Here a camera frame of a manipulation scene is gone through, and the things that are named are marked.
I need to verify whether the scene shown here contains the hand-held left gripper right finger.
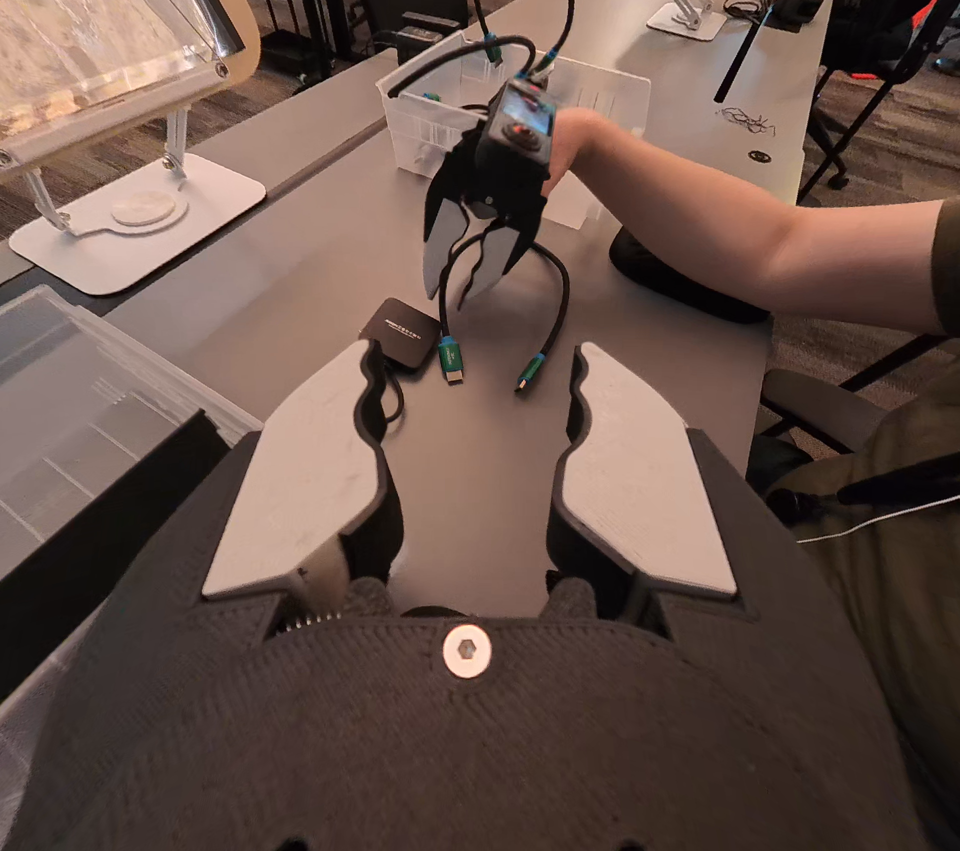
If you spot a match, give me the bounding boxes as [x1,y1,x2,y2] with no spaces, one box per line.
[546,341,741,605]

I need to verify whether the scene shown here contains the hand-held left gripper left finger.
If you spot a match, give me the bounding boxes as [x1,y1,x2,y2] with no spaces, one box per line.
[201,338,406,602]

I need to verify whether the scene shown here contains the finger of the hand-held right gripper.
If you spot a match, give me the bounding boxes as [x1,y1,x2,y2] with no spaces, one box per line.
[421,197,490,303]
[456,224,531,314]

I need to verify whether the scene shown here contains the small black adapter box with cable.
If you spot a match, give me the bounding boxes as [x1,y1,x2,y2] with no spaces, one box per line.
[358,297,444,426]

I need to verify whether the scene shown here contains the black hdmi cable green plugs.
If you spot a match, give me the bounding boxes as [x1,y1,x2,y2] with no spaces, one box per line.
[435,239,573,396]

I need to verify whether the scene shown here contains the clear plastic storage bin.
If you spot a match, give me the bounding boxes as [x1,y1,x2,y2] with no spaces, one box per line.
[0,284,265,740]

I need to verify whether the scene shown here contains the person's right forearm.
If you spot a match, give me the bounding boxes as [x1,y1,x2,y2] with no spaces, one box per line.
[592,116,948,336]

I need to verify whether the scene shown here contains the person's right hand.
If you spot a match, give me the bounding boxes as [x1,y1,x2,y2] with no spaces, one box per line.
[541,108,625,200]

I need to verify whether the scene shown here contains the small clear plastic bin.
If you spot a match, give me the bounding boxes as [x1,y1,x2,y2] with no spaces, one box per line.
[375,32,652,231]

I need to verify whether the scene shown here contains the black desk clamp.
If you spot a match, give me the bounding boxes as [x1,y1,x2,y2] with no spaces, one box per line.
[393,11,462,63]

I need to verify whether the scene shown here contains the black wrist rest pad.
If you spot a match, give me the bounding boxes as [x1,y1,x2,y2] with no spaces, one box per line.
[609,227,774,326]

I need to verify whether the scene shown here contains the grey office chair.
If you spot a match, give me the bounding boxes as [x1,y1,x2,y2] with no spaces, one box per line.
[750,333,950,492]

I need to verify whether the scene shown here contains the person's olive clothed body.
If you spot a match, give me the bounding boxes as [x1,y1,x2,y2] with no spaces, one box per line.
[765,197,960,851]

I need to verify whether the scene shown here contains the framed tablet on white stand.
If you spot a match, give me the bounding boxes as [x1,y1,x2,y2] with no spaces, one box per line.
[0,0,268,299]

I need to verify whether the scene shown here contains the black office chair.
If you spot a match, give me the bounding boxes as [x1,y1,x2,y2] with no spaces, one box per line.
[795,0,960,203]

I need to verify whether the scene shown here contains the thin black looped cable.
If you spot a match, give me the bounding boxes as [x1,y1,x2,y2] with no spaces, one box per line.
[386,33,537,101]

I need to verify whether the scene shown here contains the tangled black wire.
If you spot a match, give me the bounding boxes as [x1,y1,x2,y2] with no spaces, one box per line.
[716,106,777,137]

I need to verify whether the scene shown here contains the thin white cord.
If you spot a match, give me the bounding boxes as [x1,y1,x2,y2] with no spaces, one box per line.
[795,491,960,545]

